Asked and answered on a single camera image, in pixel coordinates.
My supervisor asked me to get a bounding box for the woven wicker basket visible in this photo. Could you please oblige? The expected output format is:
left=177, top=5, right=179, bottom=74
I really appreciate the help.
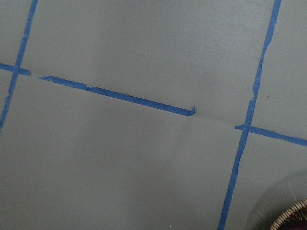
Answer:
left=269, top=199, right=307, bottom=230

